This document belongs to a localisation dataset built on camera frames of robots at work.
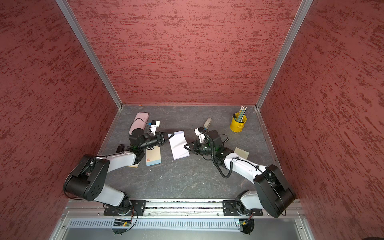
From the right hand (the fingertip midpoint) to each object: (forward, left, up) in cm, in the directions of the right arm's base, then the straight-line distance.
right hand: (184, 149), depth 79 cm
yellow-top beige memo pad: (-3, +31, -13) cm, 34 cm away
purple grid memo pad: (+5, +4, 0) cm, 6 cm away
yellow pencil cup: (+22, -34, -10) cm, 42 cm away
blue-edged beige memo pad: (+3, +21, -14) cm, 25 cm away
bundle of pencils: (+28, -38, -1) cm, 47 cm away
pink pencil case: (+33, +36, -15) cm, 51 cm away
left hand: (+7, +6, +2) cm, 9 cm away
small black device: (+8, +42, -11) cm, 44 cm away
